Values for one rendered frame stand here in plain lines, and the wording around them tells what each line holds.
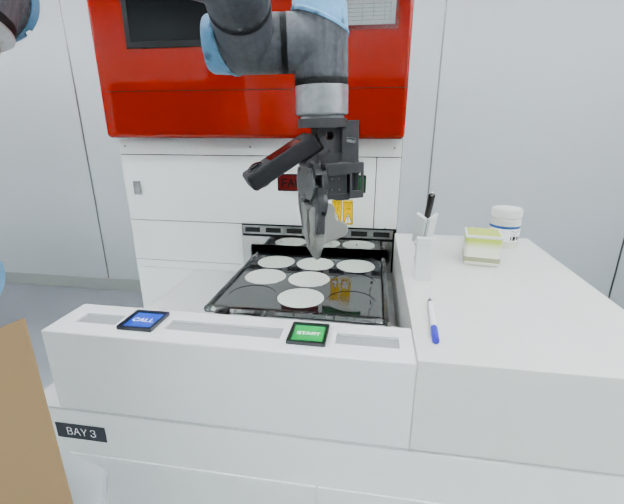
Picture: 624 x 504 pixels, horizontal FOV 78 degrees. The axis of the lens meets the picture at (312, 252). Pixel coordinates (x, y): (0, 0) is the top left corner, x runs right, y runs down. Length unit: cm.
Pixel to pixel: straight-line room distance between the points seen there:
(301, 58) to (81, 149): 282
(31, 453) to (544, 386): 58
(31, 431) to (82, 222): 297
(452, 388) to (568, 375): 14
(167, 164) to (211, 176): 14
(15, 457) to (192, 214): 84
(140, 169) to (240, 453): 88
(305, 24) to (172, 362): 49
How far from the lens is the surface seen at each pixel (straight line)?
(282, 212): 112
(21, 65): 354
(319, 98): 55
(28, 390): 50
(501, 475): 66
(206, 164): 117
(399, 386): 55
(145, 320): 66
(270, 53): 56
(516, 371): 56
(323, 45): 56
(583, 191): 287
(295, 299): 82
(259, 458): 67
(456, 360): 54
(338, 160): 58
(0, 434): 50
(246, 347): 55
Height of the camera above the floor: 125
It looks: 18 degrees down
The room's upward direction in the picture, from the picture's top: straight up
